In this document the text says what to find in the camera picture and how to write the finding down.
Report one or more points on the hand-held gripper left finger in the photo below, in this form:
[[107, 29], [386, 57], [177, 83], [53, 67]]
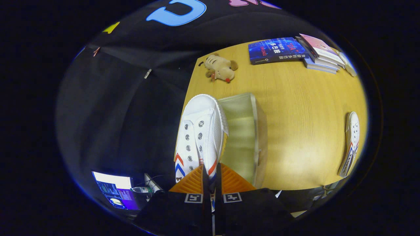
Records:
[[205, 196]]

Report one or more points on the clear plastic water bottle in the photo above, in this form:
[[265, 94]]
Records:
[[141, 189]]

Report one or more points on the blue cover book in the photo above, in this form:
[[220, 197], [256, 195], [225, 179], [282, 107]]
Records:
[[275, 50]]

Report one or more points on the white crumpled paper ball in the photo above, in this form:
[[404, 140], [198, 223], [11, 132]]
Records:
[[347, 64]]

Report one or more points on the small red clip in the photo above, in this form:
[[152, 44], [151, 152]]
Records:
[[96, 51]]

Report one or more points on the pink cover book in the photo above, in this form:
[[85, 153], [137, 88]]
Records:
[[320, 46]]

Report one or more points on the dark grey book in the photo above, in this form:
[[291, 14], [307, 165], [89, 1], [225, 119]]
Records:
[[303, 44]]

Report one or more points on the dark metal frame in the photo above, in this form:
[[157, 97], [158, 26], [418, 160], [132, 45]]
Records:
[[311, 196]]

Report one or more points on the white canvas shoe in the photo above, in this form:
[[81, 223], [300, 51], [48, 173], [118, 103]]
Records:
[[203, 121], [352, 137]]

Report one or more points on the lit computer screen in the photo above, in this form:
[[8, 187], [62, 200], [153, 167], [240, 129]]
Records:
[[115, 190]]

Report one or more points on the small silver clip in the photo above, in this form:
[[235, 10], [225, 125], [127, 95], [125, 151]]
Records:
[[148, 73]]

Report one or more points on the beige plush dog toy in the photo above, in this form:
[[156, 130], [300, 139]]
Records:
[[220, 67]]

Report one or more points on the beige fabric storage box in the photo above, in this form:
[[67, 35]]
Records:
[[242, 131]]

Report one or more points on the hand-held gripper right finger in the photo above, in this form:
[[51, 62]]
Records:
[[218, 196]]

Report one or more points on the black backdrop cloth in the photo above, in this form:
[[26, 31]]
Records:
[[131, 114]]

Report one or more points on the pale blue book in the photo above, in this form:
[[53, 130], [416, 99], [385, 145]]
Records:
[[320, 66]]

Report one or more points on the grey flat device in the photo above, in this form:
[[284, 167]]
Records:
[[152, 183]]

